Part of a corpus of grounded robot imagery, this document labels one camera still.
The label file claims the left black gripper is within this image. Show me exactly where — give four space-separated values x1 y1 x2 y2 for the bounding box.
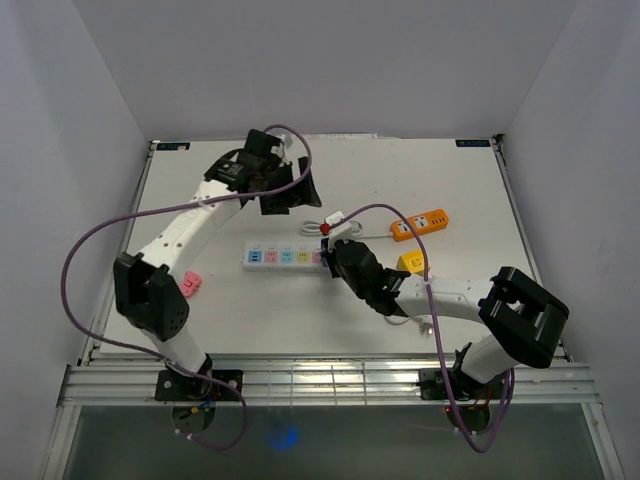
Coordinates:
260 157 321 216

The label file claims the yellow cube socket adapter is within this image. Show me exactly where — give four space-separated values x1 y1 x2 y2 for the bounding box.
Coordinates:
396 250 431 275

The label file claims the blue cube socket adapter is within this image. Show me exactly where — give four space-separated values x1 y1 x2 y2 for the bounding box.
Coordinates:
320 237 333 269

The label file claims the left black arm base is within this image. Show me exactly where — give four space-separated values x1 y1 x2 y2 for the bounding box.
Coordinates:
154 369 244 402

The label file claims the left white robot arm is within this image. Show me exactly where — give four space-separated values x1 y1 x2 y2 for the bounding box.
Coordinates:
113 126 322 400

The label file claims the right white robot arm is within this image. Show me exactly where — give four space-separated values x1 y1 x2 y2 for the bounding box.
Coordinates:
322 240 569 399

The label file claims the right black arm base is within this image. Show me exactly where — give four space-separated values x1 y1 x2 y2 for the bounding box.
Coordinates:
415 368 514 401

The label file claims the pink plug adapter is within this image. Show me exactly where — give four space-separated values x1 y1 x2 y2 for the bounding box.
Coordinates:
180 270 202 298

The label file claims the white multicolour power strip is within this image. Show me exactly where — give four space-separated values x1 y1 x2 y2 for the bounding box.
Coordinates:
242 240 328 272

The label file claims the orange power strip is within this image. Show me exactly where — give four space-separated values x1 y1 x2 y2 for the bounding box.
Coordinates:
390 209 449 242

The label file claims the left blue corner label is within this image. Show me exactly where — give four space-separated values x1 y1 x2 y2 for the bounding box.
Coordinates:
155 142 190 151

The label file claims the blue corner label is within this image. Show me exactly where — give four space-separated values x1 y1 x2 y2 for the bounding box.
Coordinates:
155 142 190 151
455 139 491 148

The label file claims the right blue corner label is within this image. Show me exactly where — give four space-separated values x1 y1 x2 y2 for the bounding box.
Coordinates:
455 139 491 148

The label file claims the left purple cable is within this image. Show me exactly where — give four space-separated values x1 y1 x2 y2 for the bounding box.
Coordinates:
59 124 314 451

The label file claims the purple cable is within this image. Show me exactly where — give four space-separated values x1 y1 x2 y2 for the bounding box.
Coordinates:
342 202 516 454
59 124 314 451

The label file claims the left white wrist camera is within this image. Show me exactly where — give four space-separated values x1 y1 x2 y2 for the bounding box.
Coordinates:
270 133 294 159

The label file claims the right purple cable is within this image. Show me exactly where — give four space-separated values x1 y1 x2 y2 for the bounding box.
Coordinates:
342 202 516 454

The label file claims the white power cord with plug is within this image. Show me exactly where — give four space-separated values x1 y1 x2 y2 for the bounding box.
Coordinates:
300 219 436 337

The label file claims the aluminium rail frame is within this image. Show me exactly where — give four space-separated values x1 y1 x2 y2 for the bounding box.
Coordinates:
59 358 600 407

